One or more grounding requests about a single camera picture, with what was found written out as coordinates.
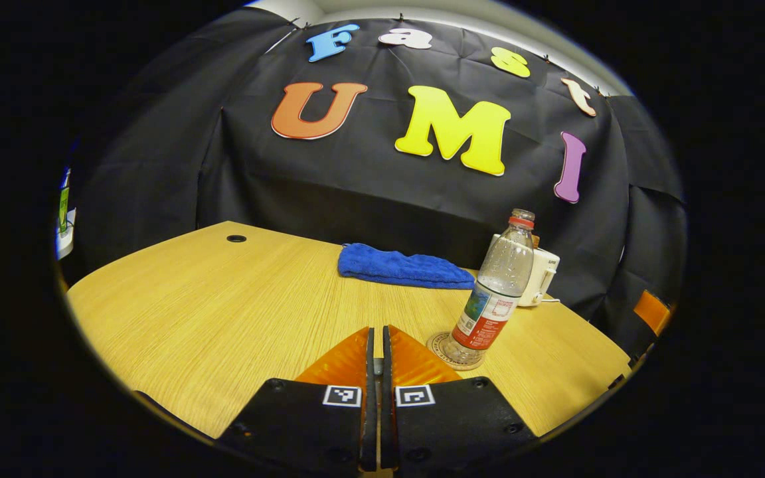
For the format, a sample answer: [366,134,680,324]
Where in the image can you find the white toaster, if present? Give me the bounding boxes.
[492,232,561,307]

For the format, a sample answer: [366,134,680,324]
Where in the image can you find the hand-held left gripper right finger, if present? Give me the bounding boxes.
[381,325,541,472]

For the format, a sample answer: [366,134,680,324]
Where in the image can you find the black backdrop cloth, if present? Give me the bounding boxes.
[64,7,689,362]

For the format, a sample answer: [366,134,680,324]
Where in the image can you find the round beige coaster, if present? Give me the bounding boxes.
[426,331,488,372]

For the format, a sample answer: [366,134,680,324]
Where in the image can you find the blue towel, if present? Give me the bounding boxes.
[338,243,476,290]

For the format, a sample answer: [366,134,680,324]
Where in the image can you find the clear plastic water bottle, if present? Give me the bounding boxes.
[450,208,536,366]

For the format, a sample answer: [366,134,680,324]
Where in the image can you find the white side table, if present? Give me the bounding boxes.
[56,209,76,260]

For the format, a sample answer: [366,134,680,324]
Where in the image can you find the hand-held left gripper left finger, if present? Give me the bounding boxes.
[216,326,379,472]

